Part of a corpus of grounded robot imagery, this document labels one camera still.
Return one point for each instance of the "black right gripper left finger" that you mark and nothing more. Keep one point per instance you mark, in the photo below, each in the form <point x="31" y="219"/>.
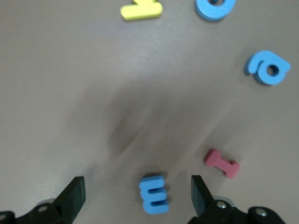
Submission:
<point x="70" y="198"/>

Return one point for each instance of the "blue foam letter E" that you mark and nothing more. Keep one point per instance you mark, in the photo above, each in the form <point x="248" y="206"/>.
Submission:
<point x="146" y="189"/>

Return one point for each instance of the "yellow foam letter K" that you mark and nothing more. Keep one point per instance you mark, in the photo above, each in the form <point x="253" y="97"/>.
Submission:
<point x="142" y="11"/>

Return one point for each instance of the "blue foam letter a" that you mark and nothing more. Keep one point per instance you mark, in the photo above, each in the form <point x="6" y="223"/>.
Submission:
<point x="259" y="65"/>

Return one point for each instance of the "red foam letter I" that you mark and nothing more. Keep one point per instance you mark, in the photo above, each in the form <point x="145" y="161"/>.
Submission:
<point x="222" y="163"/>

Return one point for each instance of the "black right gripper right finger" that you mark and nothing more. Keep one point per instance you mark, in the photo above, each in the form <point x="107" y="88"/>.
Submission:
<point x="203" y="200"/>

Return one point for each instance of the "blue foam letter G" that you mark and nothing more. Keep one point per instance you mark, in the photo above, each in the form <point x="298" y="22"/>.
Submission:
<point x="210" y="12"/>

